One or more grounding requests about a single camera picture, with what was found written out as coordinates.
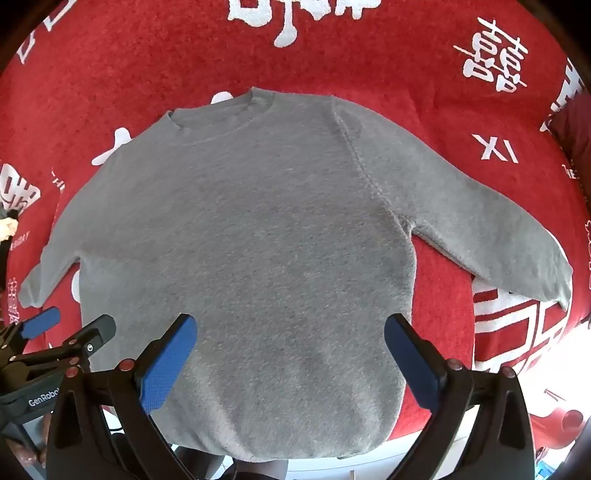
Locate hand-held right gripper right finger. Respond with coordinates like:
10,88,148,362
384,314,539,480

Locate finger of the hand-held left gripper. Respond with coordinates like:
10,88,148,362
0,306,62,370
14,315,117,384

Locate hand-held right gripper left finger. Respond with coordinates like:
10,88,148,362
46,314,199,480

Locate grey sweater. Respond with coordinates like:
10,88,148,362
21,88,574,462

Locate person's black pants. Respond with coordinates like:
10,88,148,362
173,445,289,480

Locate red plastic stool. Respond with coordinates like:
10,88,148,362
531,406,587,453

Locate maroon cushion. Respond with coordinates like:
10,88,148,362
547,90,591,185

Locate red printed blanket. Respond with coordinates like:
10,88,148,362
0,0,591,444

